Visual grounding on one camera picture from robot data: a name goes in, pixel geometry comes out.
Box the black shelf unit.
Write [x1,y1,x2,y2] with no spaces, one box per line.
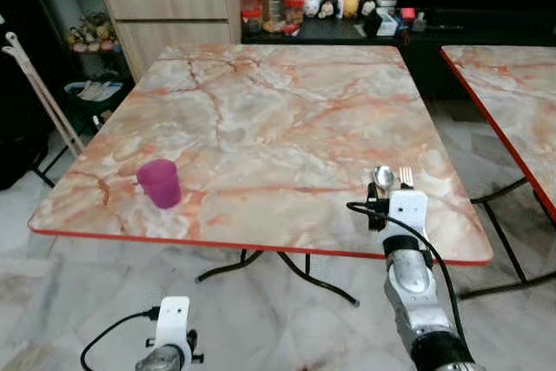
[17,0,136,137]

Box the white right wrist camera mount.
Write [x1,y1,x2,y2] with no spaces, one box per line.
[387,189,429,246]

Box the metal spoon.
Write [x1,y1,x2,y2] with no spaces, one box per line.
[373,165,396,198]

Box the dark metal table frame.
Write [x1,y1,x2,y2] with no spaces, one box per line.
[456,178,556,302]

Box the white folding rack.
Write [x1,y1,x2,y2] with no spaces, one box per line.
[0,30,85,156]

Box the wooden drawer cabinet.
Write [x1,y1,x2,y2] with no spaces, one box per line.
[96,0,253,81]

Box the dark basket with papers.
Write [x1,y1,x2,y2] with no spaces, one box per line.
[65,78,133,116]

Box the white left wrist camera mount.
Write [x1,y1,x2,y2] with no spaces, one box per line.
[155,296,192,350]

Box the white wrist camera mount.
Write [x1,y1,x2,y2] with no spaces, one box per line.
[387,189,429,246]
[155,296,192,350]

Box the plush toy pile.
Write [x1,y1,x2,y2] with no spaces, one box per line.
[65,10,120,55]

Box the purple plastic cup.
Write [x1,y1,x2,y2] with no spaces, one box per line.
[136,159,182,210]

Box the small jar red lid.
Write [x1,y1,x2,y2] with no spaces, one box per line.
[285,0,306,26]
[242,10,262,36]

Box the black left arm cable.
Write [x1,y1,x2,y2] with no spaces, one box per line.
[80,306,162,371]

